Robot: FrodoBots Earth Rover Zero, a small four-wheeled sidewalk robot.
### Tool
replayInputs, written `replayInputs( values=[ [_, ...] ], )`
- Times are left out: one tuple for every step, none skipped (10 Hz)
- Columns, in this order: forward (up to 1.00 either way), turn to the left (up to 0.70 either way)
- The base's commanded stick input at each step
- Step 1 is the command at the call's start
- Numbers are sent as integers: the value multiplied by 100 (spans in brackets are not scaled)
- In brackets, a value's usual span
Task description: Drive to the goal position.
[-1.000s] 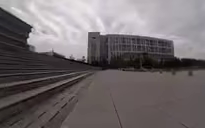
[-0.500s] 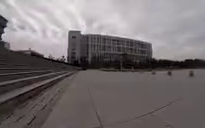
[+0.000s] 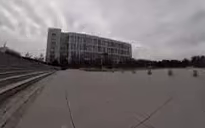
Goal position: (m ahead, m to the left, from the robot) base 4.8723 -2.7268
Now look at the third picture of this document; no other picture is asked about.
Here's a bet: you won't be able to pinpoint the large pale multi-storey building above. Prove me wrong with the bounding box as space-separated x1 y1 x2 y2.
45 27 133 67

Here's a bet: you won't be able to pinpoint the grey paved plaza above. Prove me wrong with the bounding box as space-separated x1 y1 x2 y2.
3 67 205 128

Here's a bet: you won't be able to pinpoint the row of dark trees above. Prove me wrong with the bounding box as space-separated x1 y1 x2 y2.
123 51 205 70

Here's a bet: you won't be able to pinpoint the row of short bollards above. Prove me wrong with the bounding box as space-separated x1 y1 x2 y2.
109 67 200 78

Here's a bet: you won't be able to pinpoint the wide grey stone steps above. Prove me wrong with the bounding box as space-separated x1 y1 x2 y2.
0 47 58 128

